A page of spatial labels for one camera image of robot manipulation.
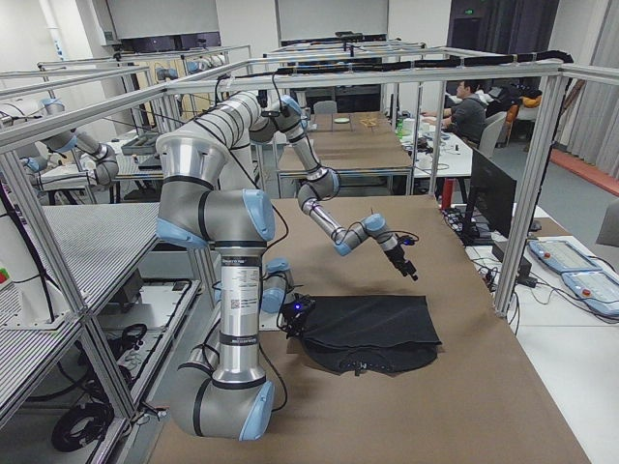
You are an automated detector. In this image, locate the black printed t-shirt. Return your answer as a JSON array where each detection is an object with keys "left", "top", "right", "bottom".
[{"left": 279, "top": 295, "right": 441, "bottom": 374}]

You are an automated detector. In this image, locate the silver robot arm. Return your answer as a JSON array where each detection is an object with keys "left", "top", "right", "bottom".
[
  {"left": 156, "top": 129, "right": 276, "bottom": 441},
  {"left": 193, "top": 92, "right": 418, "bottom": 280}
]

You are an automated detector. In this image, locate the black Huawei monitor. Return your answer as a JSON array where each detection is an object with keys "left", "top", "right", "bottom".
[{"left": 460, "top": 149, "right": 516, "bottom": 246}]

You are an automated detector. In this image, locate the power strip with plugs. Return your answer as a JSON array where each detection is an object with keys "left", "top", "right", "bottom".
[{"left": 441, "top": 208, "right": 465, "bottom": 233}]

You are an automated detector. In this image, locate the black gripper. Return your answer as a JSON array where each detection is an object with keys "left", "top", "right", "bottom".
[
  {"left": 282, "top": 314, "right": 305, "bottom": 336},
  {"left": 385, "top": 245, "right": 418, "bottom": 280}
]

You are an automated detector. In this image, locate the striped workbench table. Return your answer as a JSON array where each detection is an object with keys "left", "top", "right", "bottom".
[{"left": 1, "top": 203, "right": 159, "bottom": 343}]

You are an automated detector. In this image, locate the aluminium frame post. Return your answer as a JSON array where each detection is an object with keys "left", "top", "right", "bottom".
[{"left": 494, "top": 72, "right": 570, "bottom": 318}]

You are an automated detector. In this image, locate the teach pendant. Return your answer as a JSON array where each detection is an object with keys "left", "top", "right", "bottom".
[{"left": 528, "top": 240, "right": 602, "bottom": 274}]

